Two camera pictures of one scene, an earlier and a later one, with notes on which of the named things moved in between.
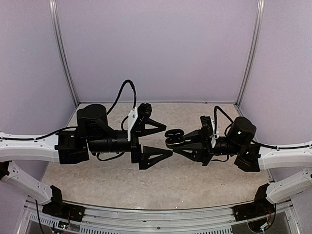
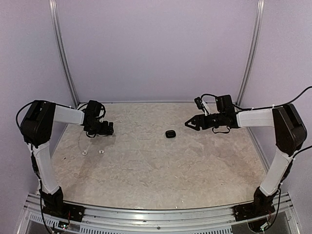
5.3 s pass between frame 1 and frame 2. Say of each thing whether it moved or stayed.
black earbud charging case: moved
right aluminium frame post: stayed
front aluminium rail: stayed
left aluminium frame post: stayed
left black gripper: moved
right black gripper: moved
